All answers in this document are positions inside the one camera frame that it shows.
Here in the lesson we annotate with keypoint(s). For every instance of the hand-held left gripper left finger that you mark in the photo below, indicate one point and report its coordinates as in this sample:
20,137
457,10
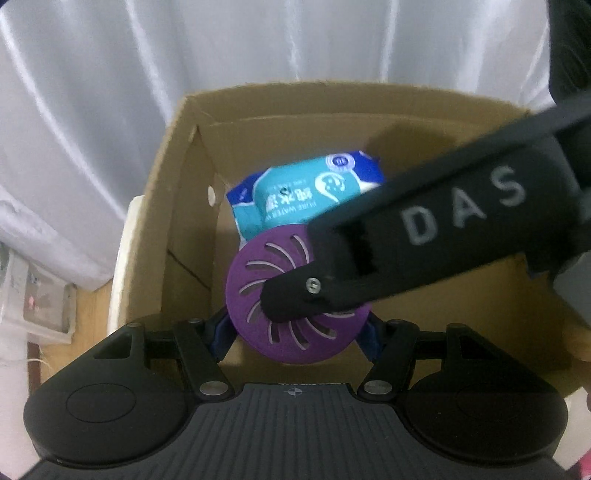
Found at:
221,339

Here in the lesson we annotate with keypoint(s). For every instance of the brown cardboard box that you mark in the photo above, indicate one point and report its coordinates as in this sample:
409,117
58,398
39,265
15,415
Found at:
184,230

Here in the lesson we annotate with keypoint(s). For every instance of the purple air freshener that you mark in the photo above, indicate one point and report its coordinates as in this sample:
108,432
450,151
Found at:
258,251

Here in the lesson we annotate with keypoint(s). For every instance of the white water dispenser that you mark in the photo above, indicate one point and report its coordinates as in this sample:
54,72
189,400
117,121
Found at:
41,300

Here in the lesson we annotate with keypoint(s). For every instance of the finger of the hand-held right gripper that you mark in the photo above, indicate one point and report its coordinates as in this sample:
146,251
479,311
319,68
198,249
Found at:
291,297

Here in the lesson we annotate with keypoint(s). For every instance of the teal wet wipes pack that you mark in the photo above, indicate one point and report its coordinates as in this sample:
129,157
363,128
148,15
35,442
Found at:
300,189

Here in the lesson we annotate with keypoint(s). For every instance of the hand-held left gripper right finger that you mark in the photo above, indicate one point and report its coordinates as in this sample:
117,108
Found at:
371,341

